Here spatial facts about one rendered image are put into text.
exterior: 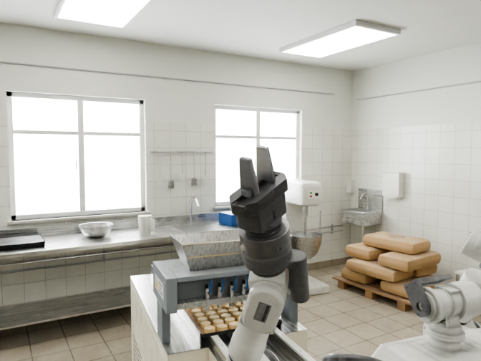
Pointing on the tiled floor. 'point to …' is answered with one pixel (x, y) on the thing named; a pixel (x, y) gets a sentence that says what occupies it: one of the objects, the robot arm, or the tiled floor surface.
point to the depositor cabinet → (177, 329)
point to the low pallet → (373, 291)
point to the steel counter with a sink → (173, 224)
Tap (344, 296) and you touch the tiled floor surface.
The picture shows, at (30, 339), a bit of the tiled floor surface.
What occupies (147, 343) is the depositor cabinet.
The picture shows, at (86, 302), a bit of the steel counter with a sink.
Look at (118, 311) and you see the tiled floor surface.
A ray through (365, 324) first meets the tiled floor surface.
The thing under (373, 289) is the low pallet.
